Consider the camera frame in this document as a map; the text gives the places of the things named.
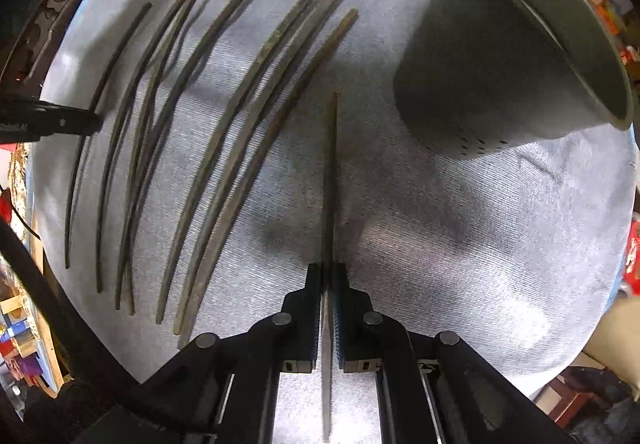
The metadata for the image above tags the dark carved wooden chair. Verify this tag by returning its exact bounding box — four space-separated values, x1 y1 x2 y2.
0 0 162 90

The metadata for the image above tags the dark grey utensil holder cup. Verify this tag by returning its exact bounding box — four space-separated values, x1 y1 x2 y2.
394 0 634 160

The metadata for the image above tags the grey table cloth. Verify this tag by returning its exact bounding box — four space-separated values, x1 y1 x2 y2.
27 0 639 444

